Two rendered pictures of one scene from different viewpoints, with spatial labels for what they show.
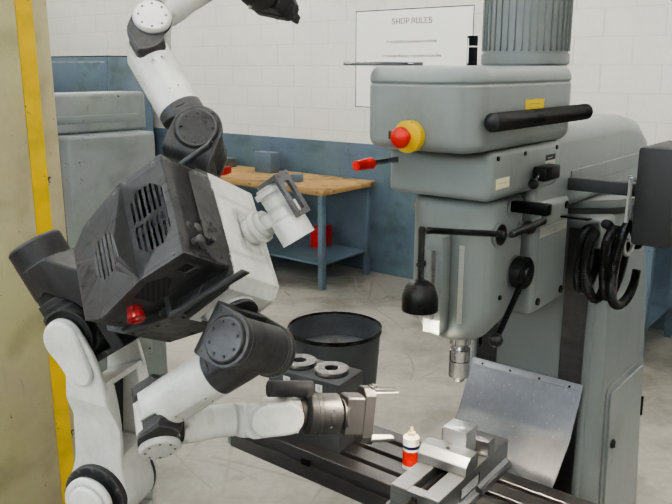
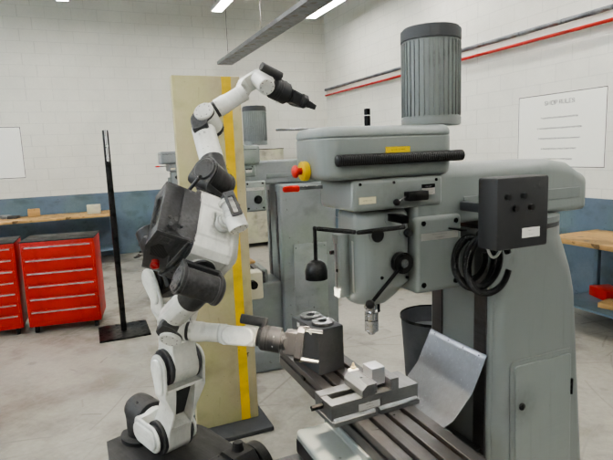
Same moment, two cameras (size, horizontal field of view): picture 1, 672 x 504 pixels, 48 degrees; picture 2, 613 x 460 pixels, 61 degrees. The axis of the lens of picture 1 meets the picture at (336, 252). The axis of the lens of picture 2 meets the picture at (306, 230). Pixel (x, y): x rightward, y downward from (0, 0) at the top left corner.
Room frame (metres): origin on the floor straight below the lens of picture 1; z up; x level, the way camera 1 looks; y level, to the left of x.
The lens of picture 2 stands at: (0.00, -0.90, 1.82)
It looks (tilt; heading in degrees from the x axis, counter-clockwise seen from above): 9 degrees down; 28
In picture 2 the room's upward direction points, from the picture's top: 2 degrees counter-clockwise
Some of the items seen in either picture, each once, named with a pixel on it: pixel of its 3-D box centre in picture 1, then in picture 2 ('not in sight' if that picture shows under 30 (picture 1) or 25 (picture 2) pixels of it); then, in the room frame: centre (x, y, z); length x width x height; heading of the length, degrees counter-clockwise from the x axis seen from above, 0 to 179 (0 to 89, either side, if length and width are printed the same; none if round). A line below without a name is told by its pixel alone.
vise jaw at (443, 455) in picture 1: (447, 456); (359, 382); (1.56, -0.25, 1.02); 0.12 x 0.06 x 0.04; 53
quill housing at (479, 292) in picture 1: (465, 261); (371, 254); (1.61, -0.28, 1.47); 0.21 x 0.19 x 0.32; 51
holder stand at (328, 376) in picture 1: (315, 399); (316, 339); (1.84, 0.05, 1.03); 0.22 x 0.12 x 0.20; 58
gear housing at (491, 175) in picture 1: (477, 164); (379, 191); (1.64, -0.31, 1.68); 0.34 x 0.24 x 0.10; 141
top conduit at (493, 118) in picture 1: (542, 116); (401, 157); (1.55, -0.42, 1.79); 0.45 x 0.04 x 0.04; 141
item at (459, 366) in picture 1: (459, 363); (371, 322); (1.61, -0.28, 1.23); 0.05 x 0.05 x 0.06
